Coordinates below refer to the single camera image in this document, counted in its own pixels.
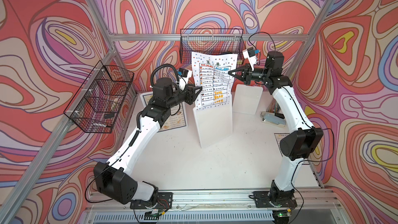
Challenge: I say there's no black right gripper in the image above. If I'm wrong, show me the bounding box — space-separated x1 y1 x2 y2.
228 63 270 85

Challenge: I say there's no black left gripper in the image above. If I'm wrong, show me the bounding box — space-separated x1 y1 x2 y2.
164 83 202 111

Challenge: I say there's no hand-drawn colourful menu sheet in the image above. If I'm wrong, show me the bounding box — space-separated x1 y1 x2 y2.
191 52 238 111

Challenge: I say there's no white board panel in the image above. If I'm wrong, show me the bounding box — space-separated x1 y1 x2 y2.
139 91 188 132
193 102 233 149
232 84 263 115

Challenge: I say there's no white board front panel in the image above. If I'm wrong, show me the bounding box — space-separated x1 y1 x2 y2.
139 91 188 132

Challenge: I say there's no Dim Sum Inn menu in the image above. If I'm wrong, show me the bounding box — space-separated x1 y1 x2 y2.
142 93 187 130

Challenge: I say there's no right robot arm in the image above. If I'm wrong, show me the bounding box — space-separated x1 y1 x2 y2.
229 48 323 204

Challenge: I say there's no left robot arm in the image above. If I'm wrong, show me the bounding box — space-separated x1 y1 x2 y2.
93 64 202 207

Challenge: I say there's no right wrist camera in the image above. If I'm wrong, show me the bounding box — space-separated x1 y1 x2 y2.
243 47 260 71

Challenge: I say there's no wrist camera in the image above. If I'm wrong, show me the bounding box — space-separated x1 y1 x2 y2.
178 68 192 91
243 47 260 71

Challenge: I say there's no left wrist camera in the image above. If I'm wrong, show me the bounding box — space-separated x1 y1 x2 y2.
178 68 192 91

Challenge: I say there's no black wire basket back wall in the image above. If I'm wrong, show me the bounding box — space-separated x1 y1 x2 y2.
179 27 246 65

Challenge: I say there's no black wire basket wall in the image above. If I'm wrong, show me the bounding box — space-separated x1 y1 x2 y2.
179 27 246 65
63 61 134 133

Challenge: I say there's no black wire basket left wall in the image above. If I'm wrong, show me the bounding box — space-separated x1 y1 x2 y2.
63 61 134 133

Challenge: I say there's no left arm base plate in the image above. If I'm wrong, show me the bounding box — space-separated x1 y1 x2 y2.
130 191 173 210

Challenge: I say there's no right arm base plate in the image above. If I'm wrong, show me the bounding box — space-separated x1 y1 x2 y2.
249 190 297 209

